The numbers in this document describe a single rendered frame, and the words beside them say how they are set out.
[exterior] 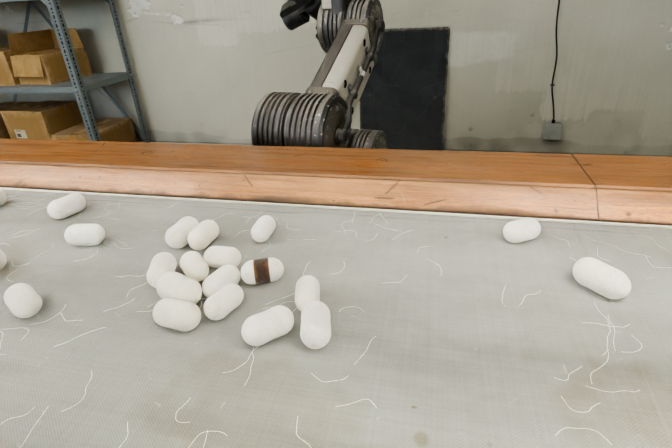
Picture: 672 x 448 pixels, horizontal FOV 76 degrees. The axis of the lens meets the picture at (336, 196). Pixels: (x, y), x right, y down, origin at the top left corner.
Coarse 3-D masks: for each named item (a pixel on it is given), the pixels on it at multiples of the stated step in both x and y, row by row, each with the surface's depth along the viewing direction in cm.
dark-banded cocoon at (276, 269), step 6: (270, 258) 33; (276, 258) 33; (246, 264) 33; (252, 264) 32; (270, 264) 33; (276, 264) 33; (282, 264) 33; (246, 270) 32; (252, 270) 32; (270, 270) 32; (276, 270) 32; (282, 270) 33; (246, 276) 32; (252, 276) 32; (270, 276) 32; (276, 276) 33; (246, 282) 33; (252, 282) 32
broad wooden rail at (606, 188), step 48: (0, 144) 62; (48, 144) 60; (96, 144) 59; (144, 144) 58; (192, 144) 57; (96, 192) 51; (144, 192) 49; (192, 192) 48; (240, 192) 47; (288, 192) 46; (336, 192) 45; (384, 192) 44; (432, 192) 43; (480, 192) 42; (528, 192) 41; (576, 192) 40; (624, 192) 39
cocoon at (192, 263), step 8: (184, 256) 34; (192, 256) 34; (200, 256) 34; (184, 264) 34; (192, 264) 33; (200, 264) 33; (184, 272) 34; (192, 272) 33; (200, 272) 33; (208, 272) 34; (200, 280) 33
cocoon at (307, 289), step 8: (304, 280) 31; (312, 280) 31; (296, 288) 30; (304, 288) 30; (312, 288) 30; (296, 296) 30; (304, 296) 29; (312, 296) 29; (296, 304) 29; (304, 304) 29
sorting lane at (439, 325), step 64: (64, 192) 51; (64, 256) 38; (128, 256) 38; (256, 256) 37; (320, 256) 36; (384, 256) 36; (448, 256) 35; (512, 256) 35; (576, 256) 34; (640, 256) 34; (0, 320) 31; (64, 320) 31; (128, 320) 30; (384, 320) 29; (448, 320) 29; (512, 320) 28; (576, 320) 28; (640, 320) 28; (0, 384) 26; (64, 384) 25; (128, 384) 25; (192, 384) 25; (256, 384) 25; (320, 384) 25; (384, 384) 24; (448, 384) 24; (512, 384) 24; (576, 384) 24; (640, 384) 24
